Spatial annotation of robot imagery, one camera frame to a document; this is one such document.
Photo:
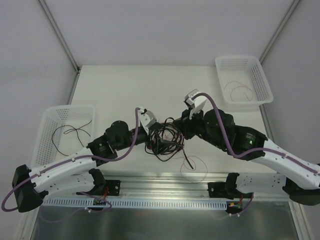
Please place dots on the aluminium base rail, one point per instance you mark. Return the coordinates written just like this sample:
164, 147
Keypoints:
264, 186

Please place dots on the white plastic basket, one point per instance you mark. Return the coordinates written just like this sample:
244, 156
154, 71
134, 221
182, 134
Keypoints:
64, 130
244, 86

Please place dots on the left white plastic basket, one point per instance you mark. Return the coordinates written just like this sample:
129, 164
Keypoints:
64, 130

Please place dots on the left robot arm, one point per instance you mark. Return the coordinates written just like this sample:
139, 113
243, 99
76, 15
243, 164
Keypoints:
78, 172

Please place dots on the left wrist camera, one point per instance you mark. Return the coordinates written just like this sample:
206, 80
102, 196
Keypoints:
146, 119

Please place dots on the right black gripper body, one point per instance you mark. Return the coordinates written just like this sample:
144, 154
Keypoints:
185, 125

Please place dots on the right aluminium frame post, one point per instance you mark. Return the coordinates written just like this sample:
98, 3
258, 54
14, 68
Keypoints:
292, 8

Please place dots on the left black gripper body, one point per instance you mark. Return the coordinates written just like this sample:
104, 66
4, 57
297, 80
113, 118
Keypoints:
151, 133

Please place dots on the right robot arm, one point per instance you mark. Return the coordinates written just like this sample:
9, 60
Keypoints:
301, 178

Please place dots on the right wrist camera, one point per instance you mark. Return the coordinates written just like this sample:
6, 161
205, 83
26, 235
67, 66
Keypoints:
194, 105

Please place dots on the right white plastic basket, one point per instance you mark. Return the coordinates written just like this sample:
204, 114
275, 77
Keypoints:
244, 86

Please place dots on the white slotted cable duct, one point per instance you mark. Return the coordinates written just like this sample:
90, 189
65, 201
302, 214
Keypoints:
132, 203

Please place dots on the left aluminium frame post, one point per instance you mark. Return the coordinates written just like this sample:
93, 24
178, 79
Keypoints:
58, 33

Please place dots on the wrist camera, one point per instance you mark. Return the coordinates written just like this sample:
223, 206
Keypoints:
146, 119
194, 105

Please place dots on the aluminium frame post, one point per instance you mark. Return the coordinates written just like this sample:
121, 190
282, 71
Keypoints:
58, 33
292, 8

